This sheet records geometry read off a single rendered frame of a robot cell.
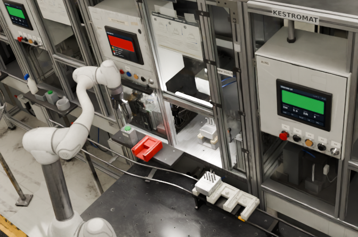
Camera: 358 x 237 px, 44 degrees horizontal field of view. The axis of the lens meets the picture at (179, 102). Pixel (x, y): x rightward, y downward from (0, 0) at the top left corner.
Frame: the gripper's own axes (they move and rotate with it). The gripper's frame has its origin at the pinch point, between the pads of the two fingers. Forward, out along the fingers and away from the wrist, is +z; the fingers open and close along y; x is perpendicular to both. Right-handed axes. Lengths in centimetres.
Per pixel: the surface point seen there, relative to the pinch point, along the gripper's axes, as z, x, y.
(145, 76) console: -31.3, -9.5, -18.7
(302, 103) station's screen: -49, -7, -118
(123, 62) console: -36.1, -9.7, -2.0
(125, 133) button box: 11.7, 3.1, -0.5
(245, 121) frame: -23, -11, -86
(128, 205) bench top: 45, 30, -18
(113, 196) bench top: 45, 29, -4
